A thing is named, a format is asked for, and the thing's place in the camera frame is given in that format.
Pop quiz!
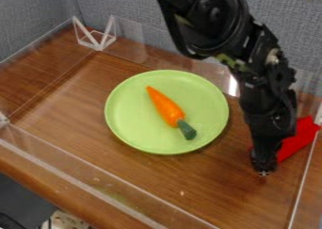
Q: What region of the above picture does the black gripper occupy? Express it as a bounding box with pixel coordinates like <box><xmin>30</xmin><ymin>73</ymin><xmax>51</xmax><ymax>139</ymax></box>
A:
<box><xmin>229</xmin><ymin>23</ymin><xmax>297</xmax><ymax>176</ymax></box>

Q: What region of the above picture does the red rectangular block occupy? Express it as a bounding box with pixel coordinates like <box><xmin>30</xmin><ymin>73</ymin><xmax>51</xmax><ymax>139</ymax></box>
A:
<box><xmin>248</xmin><ymin>114</ymin><xmax>322</xmax><ymax>164</ymax></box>

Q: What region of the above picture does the green plastic plate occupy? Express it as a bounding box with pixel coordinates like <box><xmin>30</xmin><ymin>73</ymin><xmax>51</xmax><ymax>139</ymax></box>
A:
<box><xmin>105</xmin><ymin>70</ymin><xmax>229</xmax><ymax>155</ymax></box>

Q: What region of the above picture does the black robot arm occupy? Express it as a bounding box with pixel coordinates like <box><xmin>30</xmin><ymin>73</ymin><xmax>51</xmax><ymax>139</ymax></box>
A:
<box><xmin>158</xmin><ymin>0</ymin><xmax>297</xmax><ymax>176</ymax></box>

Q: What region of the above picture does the orange toy carrot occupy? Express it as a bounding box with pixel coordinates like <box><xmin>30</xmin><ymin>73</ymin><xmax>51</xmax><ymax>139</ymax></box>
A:
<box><xmin>146</xmin><ymin>86</ymin><xmax>198</xmax><ymax>140</ymax></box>

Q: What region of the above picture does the clear acrylic enclosure wall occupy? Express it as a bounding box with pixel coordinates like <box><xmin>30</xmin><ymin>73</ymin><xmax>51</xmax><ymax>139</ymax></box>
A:
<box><xmin>0</xmin><ymin>17</ymin><xmax>322</xmax><ymax>229</ymax></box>

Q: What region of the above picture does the clear acrylic corner bracket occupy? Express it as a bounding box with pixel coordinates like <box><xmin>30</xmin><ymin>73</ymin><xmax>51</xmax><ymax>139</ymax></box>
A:
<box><xmin>73</xmin><ymin>16</ymin><xmax>118</xmax><ymax>52</ymax></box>

